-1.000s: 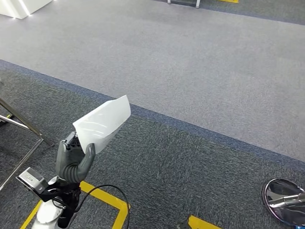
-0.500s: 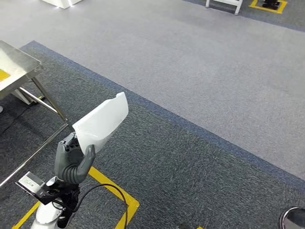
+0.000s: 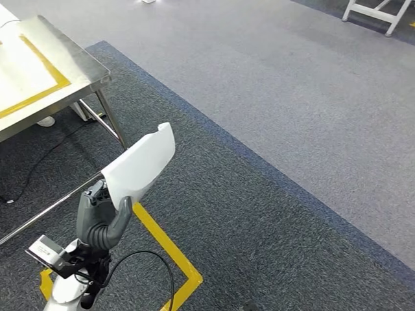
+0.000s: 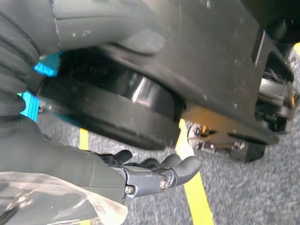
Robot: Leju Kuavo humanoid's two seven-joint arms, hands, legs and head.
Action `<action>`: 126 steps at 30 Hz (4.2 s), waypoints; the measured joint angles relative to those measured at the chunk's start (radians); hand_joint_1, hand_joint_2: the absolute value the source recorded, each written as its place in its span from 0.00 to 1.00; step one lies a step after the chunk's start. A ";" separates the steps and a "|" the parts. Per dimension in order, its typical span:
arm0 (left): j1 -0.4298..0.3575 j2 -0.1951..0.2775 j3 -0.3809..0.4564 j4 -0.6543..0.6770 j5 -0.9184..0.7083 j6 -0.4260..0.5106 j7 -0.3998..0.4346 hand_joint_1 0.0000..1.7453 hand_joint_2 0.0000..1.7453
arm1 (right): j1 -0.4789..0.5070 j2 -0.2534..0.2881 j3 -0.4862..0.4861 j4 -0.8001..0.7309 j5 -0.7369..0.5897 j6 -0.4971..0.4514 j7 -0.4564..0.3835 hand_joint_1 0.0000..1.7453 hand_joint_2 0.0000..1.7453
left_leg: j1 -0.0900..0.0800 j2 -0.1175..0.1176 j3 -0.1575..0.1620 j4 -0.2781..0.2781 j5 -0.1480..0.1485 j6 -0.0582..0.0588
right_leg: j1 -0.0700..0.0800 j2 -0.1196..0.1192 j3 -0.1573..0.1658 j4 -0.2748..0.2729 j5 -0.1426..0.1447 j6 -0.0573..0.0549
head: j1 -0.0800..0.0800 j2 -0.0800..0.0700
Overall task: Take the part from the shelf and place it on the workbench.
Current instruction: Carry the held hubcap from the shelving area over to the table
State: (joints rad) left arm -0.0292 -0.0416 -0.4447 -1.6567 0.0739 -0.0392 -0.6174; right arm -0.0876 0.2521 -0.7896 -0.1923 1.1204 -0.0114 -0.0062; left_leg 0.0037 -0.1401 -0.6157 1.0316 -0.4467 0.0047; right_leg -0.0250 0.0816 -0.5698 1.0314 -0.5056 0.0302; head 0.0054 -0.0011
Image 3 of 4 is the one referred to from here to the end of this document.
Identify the white desk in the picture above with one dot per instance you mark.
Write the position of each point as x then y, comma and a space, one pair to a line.
6, 17

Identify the stainless steel workbench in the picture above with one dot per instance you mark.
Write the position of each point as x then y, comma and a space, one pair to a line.
81, 64

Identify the white triangular plastic part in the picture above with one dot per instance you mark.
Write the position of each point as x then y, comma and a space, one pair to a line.
139, 167

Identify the white table leg frame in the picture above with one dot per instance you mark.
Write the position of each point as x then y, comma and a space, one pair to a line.
373, 12

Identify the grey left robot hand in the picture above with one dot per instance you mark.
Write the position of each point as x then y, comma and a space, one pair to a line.
97, 227

